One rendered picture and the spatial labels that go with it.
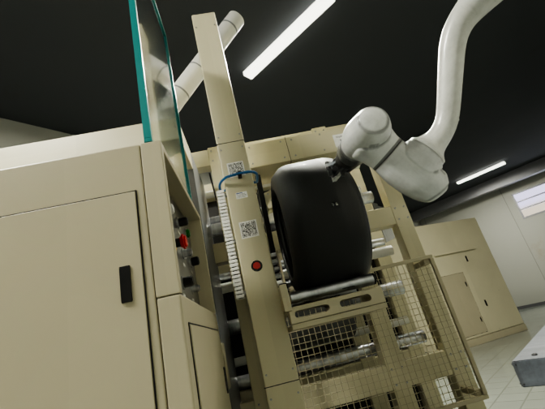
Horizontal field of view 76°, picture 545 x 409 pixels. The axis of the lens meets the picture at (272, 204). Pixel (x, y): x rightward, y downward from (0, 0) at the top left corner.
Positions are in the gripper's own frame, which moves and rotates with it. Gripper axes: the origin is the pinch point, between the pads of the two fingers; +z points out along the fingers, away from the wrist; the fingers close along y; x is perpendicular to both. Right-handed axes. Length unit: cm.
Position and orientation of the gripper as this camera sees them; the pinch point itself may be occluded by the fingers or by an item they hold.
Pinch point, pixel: (335, 174)
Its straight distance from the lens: 124.2
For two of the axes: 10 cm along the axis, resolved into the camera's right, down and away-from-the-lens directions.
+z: -0.5, 2.3, 9.7
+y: -9.8, 1.9, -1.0
